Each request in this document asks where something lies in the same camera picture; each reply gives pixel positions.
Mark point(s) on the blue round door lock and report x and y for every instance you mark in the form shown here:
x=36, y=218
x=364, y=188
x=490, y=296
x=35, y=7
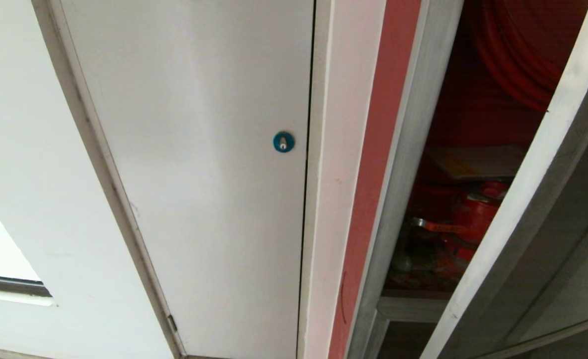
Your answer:
x=283, y=142

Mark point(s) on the grey door hinge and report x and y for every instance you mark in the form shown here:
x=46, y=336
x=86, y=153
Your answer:
x=172, y=323

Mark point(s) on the white closed cabinet door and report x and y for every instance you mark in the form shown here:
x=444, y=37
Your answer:
x=199, y=174

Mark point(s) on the red fire extinguisher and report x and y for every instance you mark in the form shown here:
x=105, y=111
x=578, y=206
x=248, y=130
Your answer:
x=466, y=219

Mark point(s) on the inspection card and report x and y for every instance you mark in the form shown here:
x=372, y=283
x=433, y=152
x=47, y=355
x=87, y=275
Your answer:
x=478, y=162

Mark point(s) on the fire hydrant cabinet frame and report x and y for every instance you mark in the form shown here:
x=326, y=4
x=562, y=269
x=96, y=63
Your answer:
x=354, y=174

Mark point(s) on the white open cabinet door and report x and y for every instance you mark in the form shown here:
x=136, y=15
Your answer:
x=538, y=224

